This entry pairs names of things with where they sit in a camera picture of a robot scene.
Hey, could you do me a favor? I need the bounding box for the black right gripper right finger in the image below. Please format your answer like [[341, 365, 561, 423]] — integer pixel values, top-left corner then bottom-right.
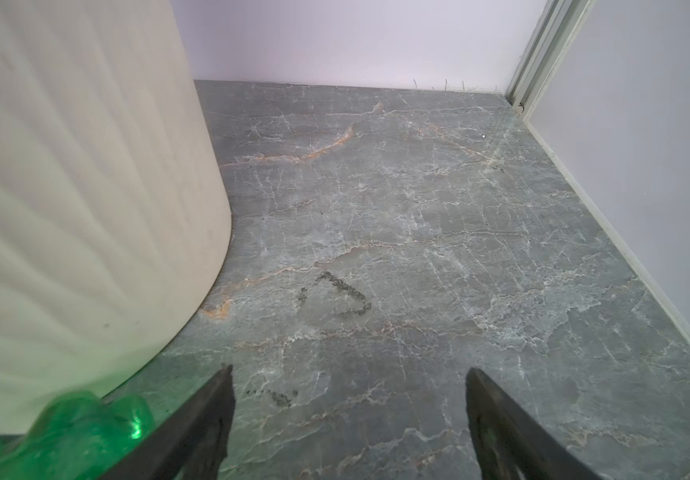
[[466, 368, 600, 480]]

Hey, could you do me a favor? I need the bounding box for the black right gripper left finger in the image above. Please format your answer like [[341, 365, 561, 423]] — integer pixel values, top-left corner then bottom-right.
[[101, 365, 236, 480]]

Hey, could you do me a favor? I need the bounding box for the green bottle yellow cap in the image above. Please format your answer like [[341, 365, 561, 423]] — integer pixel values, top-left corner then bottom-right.
[[0, 391, 156, 479]]

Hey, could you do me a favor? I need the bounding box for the white ribbed trash bin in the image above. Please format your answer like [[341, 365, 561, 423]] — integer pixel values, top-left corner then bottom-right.
[[0, 1, 231, 434]]

